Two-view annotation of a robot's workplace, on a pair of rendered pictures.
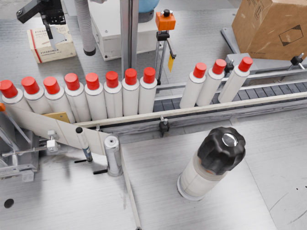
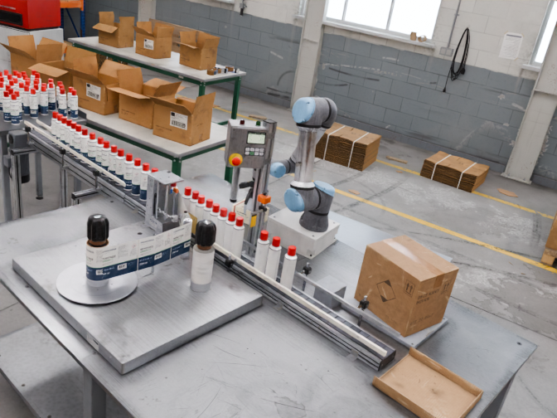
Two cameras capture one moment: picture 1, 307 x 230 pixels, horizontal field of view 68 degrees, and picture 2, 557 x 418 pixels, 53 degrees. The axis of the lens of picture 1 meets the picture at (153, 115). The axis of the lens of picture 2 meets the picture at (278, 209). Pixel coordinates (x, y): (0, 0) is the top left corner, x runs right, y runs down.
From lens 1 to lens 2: 2.10 m
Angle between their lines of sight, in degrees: 53
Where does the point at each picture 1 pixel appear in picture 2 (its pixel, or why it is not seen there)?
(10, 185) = (148, 230)
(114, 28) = (282, 219)
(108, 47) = (269, 228)
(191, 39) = (342, 270)
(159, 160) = not seen: hidden behind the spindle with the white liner
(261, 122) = (293, 323)
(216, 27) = not seen: hidden behind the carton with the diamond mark
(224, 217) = (190, 302)
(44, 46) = (239, 207)
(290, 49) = (389, 310)
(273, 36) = (372, 283)
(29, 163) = (162, 223)
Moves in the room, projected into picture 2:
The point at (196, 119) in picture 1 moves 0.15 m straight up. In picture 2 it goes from (254, 281) to (258, 251)
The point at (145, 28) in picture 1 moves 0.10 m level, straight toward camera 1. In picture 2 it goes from (300, 230) to (283, 234)
